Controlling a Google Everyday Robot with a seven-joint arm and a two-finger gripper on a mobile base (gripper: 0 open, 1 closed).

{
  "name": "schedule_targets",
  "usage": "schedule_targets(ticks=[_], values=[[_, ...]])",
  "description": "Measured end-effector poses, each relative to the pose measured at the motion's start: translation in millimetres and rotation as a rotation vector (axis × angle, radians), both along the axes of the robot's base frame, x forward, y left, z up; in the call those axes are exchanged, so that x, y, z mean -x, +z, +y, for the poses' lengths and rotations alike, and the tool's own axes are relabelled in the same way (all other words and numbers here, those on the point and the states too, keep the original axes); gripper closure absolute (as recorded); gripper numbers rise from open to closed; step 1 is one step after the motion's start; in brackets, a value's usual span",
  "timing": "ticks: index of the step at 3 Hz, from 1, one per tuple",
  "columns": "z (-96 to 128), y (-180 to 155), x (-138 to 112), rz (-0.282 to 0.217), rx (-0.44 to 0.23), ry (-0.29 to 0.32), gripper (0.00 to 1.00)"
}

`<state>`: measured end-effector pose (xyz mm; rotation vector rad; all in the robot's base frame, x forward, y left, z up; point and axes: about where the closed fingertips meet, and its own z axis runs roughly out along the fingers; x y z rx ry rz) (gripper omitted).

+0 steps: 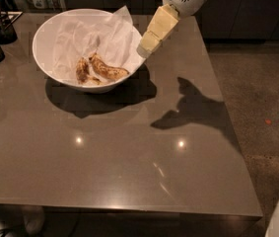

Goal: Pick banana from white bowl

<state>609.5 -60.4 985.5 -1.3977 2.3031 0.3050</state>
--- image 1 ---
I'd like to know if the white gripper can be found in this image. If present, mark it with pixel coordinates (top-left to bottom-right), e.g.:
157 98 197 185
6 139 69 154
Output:
137 0 207 58

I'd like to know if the spotted banana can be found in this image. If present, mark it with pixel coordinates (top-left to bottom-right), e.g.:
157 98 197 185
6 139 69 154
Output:
89 53 129 81
76 57 101 85

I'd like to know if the white bowl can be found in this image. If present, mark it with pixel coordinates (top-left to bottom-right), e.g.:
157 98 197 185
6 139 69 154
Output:
33 9 145 94

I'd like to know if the white paper liner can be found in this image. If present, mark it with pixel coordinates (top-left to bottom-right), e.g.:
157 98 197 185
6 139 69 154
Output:
53 7 139 87

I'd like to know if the dark cabinet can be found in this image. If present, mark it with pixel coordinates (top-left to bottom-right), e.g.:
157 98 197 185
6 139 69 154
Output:
64 0 279 40

